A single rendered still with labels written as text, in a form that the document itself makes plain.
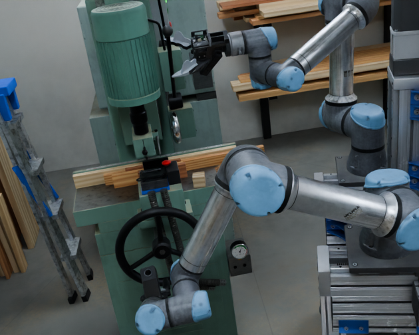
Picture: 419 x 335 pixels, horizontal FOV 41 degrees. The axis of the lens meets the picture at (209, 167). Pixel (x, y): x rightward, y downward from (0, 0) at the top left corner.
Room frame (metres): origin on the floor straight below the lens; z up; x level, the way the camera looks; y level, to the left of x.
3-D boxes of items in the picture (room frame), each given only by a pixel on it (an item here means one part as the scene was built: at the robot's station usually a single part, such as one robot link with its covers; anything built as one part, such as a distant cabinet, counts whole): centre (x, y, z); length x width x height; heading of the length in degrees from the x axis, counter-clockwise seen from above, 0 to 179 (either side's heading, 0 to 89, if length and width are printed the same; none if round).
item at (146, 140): (1.84, 0.22, 1.03); 0.14 x 0.07 x 0.09; 5
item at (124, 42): (1.82, 0.22, 1.35); 0.18 x 0.18 x 0.31
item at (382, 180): (1.31, -0.47, 0.98); 0.13 x 0.12 x 0.14; 3
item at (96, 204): (1.72, 0.18, 0.87); 0.61 x 0.30 x 0.06; 95
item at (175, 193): (1.63, 0.17, 0.91); 0.15 x 0.14 x 0.09; 95
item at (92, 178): (1.84, 0.19, 0.92); 0.60 x 0.02 x 0.05; 95
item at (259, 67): (1.75, -0.22, 1.25); 0.11 x 0.08 x 0.11; 27
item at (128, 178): (1.78, 0.22, 0.92); 0.25 x 0.02 x 0.05; 95
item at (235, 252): (1.63, -0.06, 0.65); 0.06 x 0.04 x 0.08; 95
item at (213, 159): (1.83, 0.09, 0.92); 0.59 x 0.02 x 0.04; 95
